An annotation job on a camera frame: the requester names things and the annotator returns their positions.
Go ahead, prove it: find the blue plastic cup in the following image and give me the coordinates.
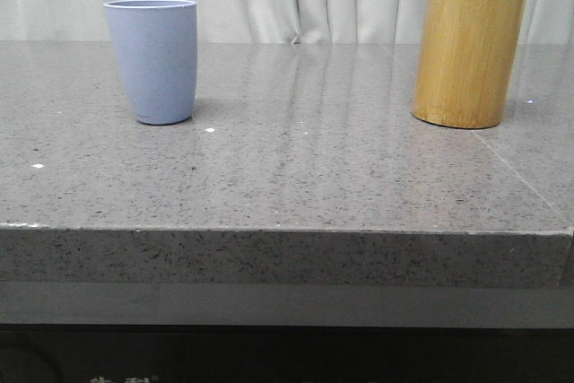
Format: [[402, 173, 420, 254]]
[[103, 0, 197, 126]]

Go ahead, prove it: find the bamboo cylindrical holder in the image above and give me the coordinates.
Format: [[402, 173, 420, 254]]
[[412, 0, 526, 129]]

